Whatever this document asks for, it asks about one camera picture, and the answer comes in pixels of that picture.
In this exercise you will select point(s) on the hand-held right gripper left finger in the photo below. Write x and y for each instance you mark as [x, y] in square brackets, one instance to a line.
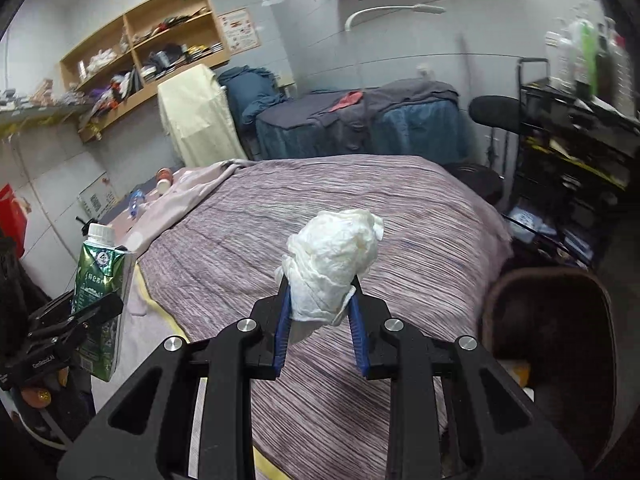
[281, 330]

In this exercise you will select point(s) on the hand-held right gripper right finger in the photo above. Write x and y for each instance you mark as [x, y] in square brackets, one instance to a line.
[357, 340]

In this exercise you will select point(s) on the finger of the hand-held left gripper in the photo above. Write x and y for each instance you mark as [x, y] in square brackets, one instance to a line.
[100, 307]
[50, 312]

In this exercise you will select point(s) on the green drink carton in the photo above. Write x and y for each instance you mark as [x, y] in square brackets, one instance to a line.
[100, 270]

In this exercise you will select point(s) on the white tissue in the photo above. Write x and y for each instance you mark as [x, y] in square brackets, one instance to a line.
[335, 255]

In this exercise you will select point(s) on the brown trash bin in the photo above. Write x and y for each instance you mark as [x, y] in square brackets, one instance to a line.
[550, 320]

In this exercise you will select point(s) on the orange round object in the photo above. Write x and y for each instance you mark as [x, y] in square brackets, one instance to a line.
[37, 397]

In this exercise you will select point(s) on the red paper bag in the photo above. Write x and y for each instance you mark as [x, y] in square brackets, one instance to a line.
[10, 212]

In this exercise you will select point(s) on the clear plastic water bottle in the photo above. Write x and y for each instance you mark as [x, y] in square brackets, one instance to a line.
[136, 205]

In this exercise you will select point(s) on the purple striped blanket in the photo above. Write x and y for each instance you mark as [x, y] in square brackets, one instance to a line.
[425, 240]

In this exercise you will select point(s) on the white paper cup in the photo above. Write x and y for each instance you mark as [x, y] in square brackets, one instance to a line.
[163, 188]

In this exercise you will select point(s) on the red patterned cup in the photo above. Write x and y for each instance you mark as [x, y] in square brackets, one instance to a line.
[164, 175]

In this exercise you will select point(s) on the blue white packet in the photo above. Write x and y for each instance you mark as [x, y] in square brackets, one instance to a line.
[525, 219]

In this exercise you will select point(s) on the colourful cloth pile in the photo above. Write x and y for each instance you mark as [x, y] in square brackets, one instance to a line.
[112, 92]

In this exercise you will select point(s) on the cream towel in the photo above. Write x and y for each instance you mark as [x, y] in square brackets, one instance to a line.
[200, 115]

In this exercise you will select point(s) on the massage bed with blue cover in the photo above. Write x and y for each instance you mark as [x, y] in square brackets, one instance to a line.
[415, 130]

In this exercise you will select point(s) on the red cloth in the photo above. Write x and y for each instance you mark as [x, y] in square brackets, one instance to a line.
[345, 100]

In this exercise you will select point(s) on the blue cloth pile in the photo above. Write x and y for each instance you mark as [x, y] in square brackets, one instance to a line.
[250, 90]

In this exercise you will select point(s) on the grey sheet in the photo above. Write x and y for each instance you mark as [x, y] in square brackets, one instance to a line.
[400, 95]

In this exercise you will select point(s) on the white cloth bundle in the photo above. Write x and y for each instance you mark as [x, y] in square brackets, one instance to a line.
[100, 57]

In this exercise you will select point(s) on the dark folded clothes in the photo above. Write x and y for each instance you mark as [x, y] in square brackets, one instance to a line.
[165, 55]

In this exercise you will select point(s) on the black stool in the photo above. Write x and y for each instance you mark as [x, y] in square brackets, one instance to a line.
[495, 112]

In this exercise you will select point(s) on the row of small boxes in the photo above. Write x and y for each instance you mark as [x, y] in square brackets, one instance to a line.
[200, 52]

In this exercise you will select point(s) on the pile of assorted small items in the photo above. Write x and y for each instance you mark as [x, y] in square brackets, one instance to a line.
[170, 22]

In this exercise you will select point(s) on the black mesh drawer cart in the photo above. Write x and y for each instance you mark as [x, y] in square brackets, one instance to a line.
[575, 125]

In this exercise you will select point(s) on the white floor lamp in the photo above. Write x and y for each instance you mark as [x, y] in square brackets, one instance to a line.
[385, 8]

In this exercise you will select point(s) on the green bottle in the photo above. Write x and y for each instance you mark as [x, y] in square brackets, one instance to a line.
[586, 55]

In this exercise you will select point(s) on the dark brown bottle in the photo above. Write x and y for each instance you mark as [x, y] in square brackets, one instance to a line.
[605, 62]

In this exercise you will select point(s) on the clear bottle with red cap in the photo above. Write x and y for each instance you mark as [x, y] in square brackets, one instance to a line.
[622, 75]

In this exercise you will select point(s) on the white wall sign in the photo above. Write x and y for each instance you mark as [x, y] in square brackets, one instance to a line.
[95, 200]

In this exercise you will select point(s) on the grey metal wall shelf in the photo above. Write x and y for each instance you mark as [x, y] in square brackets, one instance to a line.
[30, 105]

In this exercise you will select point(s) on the white wall plug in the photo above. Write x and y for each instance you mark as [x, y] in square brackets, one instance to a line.
[424, 70]

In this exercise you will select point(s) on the wall poster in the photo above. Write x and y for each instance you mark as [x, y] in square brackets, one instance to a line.
[240, 30]

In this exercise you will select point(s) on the wooden cubby wall shelf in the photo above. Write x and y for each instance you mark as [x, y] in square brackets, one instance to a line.
[214, 15]

